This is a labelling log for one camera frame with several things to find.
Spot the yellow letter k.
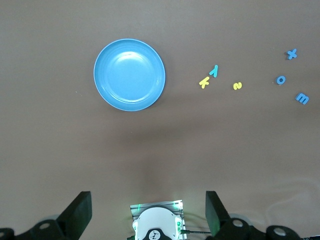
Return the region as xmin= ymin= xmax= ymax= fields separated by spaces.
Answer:
xmin=198 ymin=76 xmax=211 ymax=90

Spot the blue plate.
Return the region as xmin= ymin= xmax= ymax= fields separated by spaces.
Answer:
xmin=93 ymin=38 xmax=167 ymax=112

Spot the blue letter x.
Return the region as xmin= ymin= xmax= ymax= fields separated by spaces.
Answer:
xmin=285 ymin=48 xmax=298 ymax=61

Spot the blue letter m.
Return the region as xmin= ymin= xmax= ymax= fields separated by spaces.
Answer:
xmin=295 ymin=92 xmax=310 ymax=105

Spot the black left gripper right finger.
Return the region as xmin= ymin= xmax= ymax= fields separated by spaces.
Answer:
xmin=204 ymin=191 xmax=303 ymax=240

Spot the brown table cover mat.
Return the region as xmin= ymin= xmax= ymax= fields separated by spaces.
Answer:
xmin=0 ymin=0 xmax=320 ymax=240

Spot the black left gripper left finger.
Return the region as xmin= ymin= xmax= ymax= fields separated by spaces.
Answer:
xmin=0 ymin=191 xmax=93 ymax=240

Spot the black cable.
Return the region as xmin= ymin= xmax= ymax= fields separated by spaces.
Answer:
xmin=179 ymin=229 xmax=212 ymax=235

